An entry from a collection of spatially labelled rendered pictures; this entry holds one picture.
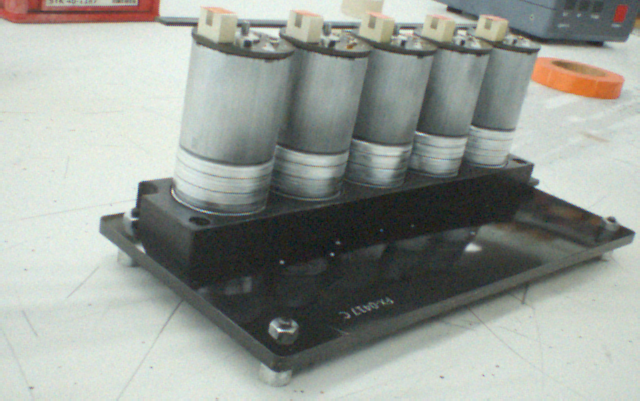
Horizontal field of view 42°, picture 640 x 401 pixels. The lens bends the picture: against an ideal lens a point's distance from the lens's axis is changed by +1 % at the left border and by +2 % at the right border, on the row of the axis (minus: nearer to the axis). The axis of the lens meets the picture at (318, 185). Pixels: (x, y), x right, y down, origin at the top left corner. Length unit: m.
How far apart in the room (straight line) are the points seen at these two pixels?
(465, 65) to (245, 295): 0.11
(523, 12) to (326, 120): 0.54
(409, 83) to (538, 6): 0.51
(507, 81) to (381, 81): 0.06
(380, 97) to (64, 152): 0.11
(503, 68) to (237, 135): 0.11
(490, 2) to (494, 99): 0.50
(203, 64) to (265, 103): 0.02
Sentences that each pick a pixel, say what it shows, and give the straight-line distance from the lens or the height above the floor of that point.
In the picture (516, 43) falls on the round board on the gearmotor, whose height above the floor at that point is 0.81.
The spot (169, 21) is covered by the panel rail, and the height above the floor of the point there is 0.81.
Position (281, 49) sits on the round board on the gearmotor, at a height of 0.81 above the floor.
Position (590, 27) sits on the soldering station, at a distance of 0.77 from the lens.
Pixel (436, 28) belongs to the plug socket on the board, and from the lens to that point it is 0.25.
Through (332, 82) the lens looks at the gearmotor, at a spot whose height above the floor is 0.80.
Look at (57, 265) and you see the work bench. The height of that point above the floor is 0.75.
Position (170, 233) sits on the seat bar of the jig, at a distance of 0.20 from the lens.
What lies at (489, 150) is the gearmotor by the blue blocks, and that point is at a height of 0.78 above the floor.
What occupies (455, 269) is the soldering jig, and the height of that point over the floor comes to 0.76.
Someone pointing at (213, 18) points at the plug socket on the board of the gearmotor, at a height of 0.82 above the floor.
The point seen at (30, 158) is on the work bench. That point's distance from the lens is 0.28.
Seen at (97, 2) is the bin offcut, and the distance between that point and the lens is 0.49.
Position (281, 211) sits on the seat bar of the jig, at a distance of 0.21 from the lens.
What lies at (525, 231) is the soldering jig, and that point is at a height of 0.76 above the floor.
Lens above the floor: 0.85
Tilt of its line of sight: 20 degrees down
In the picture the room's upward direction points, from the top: 11 degrees clockwise
